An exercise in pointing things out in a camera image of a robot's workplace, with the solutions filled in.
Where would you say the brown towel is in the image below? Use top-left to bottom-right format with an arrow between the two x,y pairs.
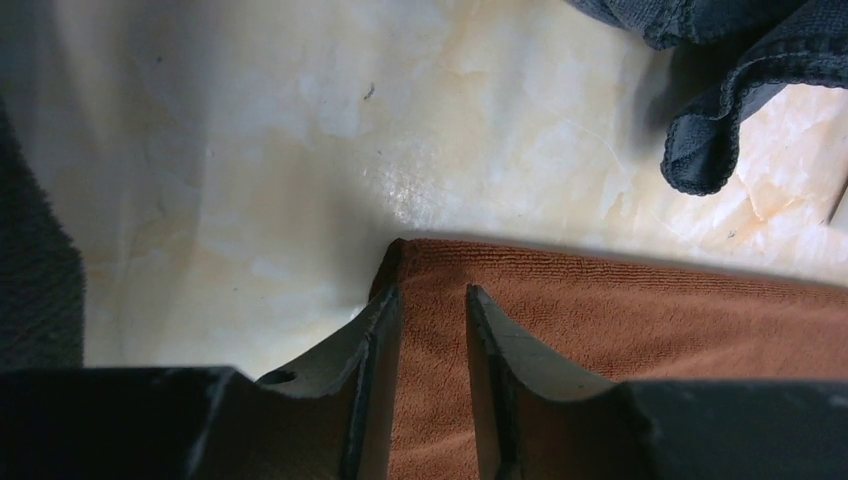
372,239 -> 847,479

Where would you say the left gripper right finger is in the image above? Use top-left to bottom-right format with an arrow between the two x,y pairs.
466,285 -> 847,479

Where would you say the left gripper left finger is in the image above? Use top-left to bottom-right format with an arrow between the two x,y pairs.
1,286 -> 401,479

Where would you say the grey blue towel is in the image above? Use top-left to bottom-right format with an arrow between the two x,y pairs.
573,1 -> 847,196

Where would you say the black blanket with tan flowers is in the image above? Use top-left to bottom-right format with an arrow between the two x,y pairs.
1,109 -> 85,370

